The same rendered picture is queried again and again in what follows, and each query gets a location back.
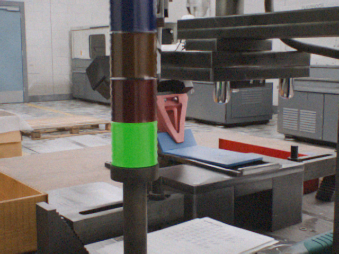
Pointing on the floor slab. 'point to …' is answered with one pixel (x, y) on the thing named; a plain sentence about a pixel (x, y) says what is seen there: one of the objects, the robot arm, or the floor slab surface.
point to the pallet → (71, 120)
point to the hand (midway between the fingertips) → (177, 138)
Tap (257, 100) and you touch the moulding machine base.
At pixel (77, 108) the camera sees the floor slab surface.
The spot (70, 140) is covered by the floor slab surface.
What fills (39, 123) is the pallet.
